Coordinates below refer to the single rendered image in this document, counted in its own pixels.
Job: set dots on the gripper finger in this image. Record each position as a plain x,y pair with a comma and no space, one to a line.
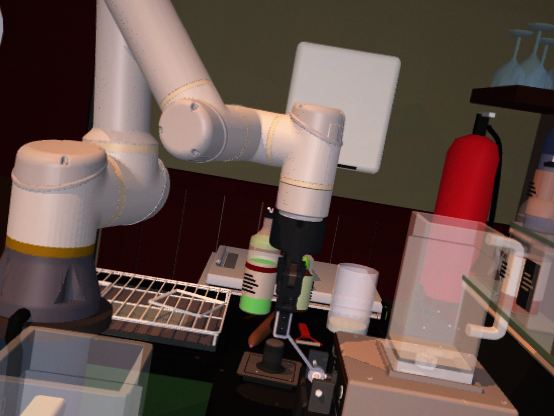
282,324

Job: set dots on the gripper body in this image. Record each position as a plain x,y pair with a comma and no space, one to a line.
298,236

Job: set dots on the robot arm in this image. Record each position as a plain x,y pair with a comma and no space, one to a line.
190,125

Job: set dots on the beige blender base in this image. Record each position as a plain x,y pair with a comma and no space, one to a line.
411,398

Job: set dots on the clear blender jar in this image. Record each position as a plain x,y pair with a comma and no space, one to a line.
432,303

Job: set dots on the brown wooden muddler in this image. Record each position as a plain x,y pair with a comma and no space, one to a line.
261,333

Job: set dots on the red peeler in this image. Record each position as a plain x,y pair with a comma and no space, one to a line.
306,335

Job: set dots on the white translucent cup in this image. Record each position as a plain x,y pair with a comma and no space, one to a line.
352,294

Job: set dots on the white flat tray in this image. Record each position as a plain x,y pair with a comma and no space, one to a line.
225,270

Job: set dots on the red fire extinguisher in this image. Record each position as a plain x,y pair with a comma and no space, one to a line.
469,173

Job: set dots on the clear plastic bin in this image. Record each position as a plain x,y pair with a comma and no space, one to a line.
73,372

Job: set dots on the white and blue bottle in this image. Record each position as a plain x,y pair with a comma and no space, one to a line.
541,194

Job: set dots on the clear wine glass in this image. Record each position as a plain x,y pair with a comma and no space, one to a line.
510,69
534,65
548,69

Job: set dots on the grey switch lever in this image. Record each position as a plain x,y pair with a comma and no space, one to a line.
303,357

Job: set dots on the dark switch box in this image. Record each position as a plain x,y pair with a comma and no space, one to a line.
322,394

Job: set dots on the white wall panel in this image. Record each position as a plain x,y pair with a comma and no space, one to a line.
350,95

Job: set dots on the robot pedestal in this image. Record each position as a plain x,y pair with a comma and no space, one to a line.
101,319

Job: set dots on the dark brown wall shelf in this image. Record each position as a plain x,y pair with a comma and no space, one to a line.
515,98

